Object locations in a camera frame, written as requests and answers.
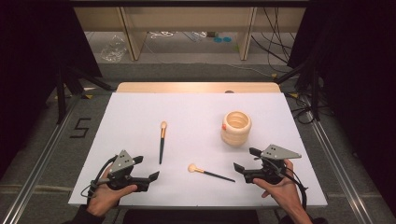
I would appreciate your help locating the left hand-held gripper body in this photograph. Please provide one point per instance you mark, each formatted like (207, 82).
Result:
(123, 161)

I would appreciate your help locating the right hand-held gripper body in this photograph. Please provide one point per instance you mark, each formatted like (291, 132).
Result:
(277, 153)

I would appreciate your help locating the cream ribbed brush holder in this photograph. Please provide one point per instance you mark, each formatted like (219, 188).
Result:
(235, 137)

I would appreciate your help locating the black makeup brush round head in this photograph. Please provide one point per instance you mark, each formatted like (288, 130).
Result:
(214, 175)

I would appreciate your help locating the black makeup brush oval head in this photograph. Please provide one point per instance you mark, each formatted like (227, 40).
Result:
(161, 146)

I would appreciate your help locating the person's right hand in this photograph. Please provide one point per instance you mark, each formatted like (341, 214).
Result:
(283, 193)

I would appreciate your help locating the person's left hand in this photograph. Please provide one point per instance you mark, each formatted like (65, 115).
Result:
(104, 197)

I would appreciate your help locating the white table mat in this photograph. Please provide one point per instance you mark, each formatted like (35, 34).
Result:
(186, 109)

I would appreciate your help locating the black metal stand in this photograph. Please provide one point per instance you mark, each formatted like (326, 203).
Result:
(314, 90)
(62, 93)

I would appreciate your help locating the wooden table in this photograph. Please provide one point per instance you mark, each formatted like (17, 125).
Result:
(186, 87)

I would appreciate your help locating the black curtain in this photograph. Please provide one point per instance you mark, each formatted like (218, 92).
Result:
(34, 62)
(358, 77)

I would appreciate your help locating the clear plastic bag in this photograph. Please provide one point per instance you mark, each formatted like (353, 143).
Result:
(113, 49)

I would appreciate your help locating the blue round discs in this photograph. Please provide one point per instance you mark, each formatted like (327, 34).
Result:
(222, 39)

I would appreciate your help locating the light wooden shelf unit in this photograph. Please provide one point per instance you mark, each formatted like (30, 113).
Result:
(186, 18)

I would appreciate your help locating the aluminium rail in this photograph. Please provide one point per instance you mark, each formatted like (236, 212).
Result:
(40, 165)
(339, 168)

